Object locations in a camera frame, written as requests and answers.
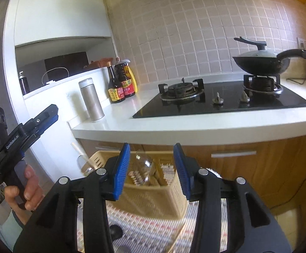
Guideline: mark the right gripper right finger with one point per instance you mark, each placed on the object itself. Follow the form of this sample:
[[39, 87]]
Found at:
[[250, 225]]

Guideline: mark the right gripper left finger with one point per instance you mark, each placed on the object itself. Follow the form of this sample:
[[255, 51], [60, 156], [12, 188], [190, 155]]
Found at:
[[53, 225]]

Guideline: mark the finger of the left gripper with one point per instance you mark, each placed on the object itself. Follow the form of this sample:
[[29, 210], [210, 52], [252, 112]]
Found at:
[[11, 144], [35, 127]]

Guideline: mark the wooden chopstick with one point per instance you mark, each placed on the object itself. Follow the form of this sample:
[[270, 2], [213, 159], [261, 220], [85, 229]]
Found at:
[[77, 147]]

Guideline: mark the clear grey plastic spoon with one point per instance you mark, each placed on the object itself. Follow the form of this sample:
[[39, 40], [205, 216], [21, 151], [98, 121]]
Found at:
[[84, 165]]

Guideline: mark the black plastic spoon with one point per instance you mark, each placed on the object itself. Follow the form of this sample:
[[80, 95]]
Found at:
[[116, 232]]

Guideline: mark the clear grey plastic spork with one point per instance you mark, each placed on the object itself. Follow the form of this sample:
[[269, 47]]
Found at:
[[142, 169]]

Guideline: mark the left hand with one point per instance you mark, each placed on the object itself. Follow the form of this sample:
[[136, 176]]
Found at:
[[33, 193]]

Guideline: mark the steel thermos flask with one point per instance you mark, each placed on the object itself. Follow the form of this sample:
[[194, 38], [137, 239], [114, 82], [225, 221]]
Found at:
[[91, 99]]

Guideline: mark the striped woven table mat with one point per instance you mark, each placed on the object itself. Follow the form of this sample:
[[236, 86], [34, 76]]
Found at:
[[144, 234]]

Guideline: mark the dark soy sauce bottle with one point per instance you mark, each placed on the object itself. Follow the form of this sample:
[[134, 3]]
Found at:
[[115, 88]]

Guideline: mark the yellow plastic utensil basket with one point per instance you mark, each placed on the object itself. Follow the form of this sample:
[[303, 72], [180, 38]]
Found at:
[[158, 202]]

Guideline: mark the yellow oil bottle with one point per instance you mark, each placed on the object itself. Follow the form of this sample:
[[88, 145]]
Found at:
[[129, 70]]

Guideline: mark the black gas stove top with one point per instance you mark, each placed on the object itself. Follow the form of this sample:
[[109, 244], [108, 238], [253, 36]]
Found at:
[[196, 97]]

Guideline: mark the black wok with handle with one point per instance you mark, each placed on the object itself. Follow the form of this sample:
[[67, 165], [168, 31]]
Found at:
[[268, 65]]

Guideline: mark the wok lid with handle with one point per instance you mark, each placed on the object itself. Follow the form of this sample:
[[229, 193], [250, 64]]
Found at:
[[261, 50]]

